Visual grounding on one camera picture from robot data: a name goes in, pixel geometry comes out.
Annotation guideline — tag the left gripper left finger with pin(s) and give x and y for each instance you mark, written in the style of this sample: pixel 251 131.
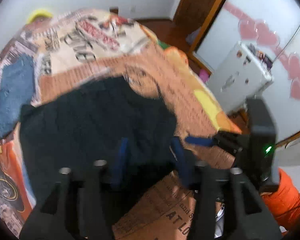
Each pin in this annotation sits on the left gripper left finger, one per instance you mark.
pixel 75 204

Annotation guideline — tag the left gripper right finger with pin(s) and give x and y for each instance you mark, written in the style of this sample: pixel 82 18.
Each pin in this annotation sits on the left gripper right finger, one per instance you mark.
pixel 245 214

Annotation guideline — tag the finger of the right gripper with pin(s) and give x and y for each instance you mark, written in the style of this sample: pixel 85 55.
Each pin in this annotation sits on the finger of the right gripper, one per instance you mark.
pixel 206 142

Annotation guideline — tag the black pants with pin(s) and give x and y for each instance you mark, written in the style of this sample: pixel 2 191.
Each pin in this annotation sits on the black pants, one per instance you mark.
pixel 101 120

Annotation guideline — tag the orange sleeve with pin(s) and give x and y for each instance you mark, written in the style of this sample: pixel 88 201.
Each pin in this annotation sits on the orange sleeve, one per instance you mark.
pixel 284 204

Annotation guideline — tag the white small cabinet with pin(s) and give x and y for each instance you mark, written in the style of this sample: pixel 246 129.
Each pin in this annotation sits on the white small cabinet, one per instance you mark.
pixel 239 76

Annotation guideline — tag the folded blue jeans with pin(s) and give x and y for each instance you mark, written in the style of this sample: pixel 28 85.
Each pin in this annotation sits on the folded blue jeans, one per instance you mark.
pixel 16 89

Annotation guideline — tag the white wardrobe sliding door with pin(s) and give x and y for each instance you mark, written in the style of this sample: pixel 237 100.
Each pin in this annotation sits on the white wardrobe sliding door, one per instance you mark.
pixel 273 26

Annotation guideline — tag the brown wooden door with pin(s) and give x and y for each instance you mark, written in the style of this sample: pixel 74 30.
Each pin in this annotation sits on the brown wooden door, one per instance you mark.
pixel 193 15

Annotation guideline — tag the printed newspaper bed cover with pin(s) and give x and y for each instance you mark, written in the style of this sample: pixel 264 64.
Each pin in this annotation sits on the printed newspaper bed cover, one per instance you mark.
pixel 148 68

